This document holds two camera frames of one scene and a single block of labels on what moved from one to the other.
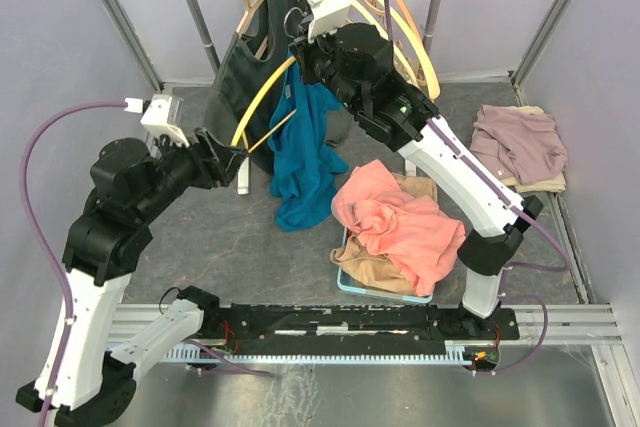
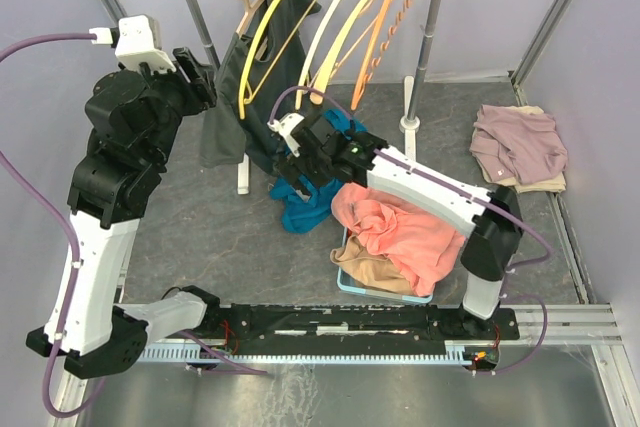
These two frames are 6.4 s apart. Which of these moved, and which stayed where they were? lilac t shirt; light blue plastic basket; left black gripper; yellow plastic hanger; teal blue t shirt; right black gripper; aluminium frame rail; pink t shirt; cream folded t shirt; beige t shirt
Moved: right black gripper; yellow plastic hanger; left black gripper; teal blue t shirt
Stayed: pink t shirt; aluminium frame rail; lilac t shirt; light blue plastic basket; beige t shirt; cream folded t shirt
